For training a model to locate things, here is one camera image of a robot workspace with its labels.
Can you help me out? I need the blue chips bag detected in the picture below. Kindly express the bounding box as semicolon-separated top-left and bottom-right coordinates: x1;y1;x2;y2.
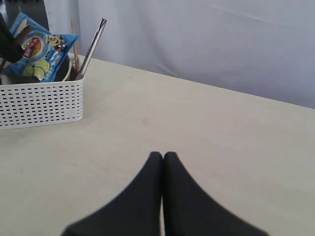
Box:
2;12;79;82

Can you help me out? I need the dark red wooden spoon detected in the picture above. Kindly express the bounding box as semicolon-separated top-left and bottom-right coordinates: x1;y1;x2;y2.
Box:
0;23;32;72

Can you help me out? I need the white perforated plastic basket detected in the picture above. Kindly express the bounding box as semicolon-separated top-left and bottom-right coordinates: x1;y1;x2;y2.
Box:
0;73;83;130

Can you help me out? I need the silver table knife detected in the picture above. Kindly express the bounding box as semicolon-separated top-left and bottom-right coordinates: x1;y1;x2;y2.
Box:
75;18;107;81

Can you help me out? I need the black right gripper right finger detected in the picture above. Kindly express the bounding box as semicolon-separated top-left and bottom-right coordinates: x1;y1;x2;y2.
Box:
162;152;267;236

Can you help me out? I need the light wooden chopstick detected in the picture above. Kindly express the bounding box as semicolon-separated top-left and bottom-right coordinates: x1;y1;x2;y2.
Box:
71;19;79;72

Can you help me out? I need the white ceramic bowl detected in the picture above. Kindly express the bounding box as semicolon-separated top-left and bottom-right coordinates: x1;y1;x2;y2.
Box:
0;56;72;85

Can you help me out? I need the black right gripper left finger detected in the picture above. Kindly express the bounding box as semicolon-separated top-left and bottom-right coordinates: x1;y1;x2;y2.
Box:
62;152;162;236

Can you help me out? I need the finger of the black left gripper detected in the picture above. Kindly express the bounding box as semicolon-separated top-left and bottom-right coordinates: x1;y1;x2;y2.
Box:
0;14;24;63

